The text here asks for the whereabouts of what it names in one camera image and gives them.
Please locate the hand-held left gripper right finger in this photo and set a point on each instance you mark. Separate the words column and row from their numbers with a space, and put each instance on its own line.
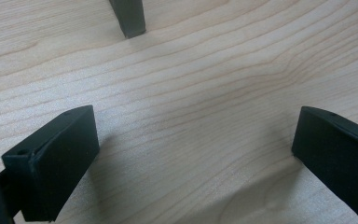
column 338, row 158

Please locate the black shelf with metal legs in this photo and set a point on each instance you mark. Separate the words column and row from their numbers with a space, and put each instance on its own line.
column 129, row 17

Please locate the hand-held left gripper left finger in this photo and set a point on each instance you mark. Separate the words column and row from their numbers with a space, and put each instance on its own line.
column 56, row 161

